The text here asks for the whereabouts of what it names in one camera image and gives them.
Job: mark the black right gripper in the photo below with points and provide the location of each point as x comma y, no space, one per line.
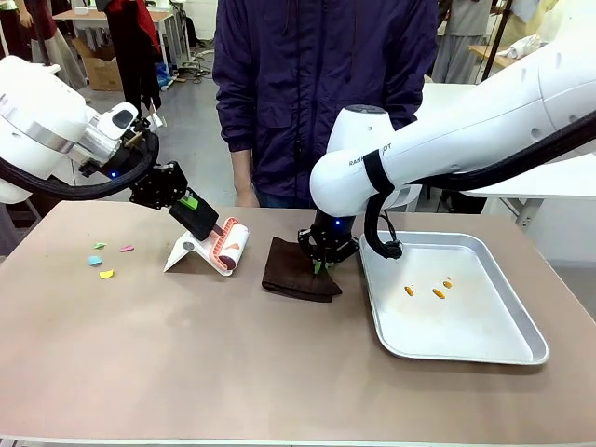
330,239

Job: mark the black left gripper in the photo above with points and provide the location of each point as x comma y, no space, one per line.
158,186

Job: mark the dark brown cloth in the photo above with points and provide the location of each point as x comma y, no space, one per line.
288,274

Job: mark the pink white lint roller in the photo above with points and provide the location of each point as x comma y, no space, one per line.
230,247

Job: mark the person's right forearm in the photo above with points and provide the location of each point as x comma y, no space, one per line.
242,170

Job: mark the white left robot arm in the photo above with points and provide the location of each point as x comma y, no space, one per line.
37,121

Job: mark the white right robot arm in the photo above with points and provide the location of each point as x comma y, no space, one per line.
465,135

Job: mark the person's right hand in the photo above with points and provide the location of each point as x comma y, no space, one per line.
246,198

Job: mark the white folded stand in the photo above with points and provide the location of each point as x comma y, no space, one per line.
184,256

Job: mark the pink paper scrap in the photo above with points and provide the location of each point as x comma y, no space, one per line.
127,248

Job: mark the blue jeans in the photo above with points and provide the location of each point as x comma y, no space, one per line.
284,201

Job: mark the orange stain long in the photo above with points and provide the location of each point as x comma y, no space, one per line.
409,291

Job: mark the green paper scrap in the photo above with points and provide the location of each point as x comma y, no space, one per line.
99,244

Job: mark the yellow paper scrap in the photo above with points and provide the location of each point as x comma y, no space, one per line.
107,273

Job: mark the blue paper scrap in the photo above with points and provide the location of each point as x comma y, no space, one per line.
94,261

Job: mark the orange stain oval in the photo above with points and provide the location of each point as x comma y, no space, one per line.
437,293

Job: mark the silver metal tray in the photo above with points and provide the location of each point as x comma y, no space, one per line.
451,321

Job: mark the person in navy jacket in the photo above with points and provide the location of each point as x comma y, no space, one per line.
298,93

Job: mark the bystander in black and red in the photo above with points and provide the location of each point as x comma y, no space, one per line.
137,51

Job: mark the brown cardboard box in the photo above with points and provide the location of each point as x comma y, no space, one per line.
100,67

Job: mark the wooden top background table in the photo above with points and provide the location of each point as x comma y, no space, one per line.
153,18

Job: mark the large white table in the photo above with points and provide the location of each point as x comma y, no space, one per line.
535,181

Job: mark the bystander in grey skirt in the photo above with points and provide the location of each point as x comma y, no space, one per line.
28,28

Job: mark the bystander in grey clothes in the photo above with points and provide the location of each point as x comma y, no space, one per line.
458,42

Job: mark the wooden workbench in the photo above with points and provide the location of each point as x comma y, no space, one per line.
493,56

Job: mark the black metal pole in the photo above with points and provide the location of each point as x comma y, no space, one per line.
493,42

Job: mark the white crumpled bag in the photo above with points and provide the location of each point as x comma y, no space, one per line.
524,46

